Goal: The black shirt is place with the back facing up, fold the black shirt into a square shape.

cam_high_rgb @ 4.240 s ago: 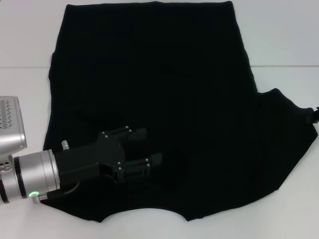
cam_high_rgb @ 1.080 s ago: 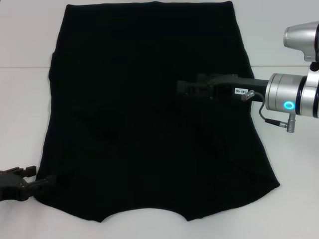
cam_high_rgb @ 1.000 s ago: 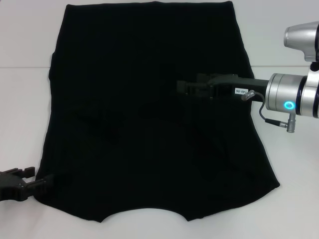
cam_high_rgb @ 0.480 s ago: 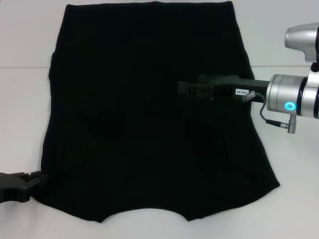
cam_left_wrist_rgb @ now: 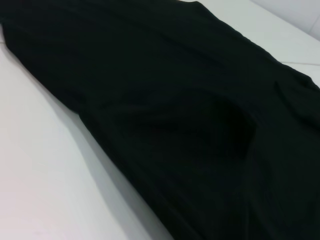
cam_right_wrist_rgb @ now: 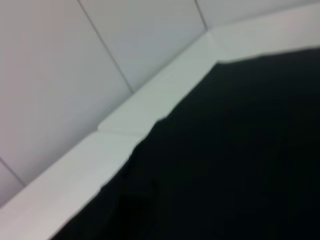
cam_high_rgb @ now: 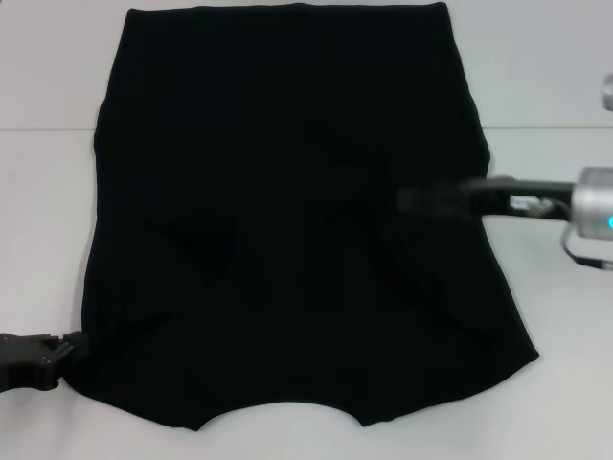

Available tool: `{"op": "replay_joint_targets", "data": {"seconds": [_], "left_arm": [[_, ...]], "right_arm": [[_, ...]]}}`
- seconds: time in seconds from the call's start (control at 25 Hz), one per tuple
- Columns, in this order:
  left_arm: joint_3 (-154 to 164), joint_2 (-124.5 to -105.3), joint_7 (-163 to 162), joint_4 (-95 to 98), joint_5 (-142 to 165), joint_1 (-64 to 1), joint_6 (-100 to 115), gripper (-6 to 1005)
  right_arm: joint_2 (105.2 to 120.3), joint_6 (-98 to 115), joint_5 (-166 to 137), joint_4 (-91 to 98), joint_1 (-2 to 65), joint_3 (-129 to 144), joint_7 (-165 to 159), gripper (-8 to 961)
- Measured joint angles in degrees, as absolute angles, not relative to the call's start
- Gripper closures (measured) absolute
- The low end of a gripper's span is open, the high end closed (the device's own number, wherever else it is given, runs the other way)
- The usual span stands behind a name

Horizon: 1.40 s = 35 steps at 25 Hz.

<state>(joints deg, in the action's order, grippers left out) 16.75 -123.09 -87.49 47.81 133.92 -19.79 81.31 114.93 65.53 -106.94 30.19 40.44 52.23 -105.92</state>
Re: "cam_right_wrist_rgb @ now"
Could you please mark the black shirt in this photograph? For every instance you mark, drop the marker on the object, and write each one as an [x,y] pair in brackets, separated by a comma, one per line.
[212,162]

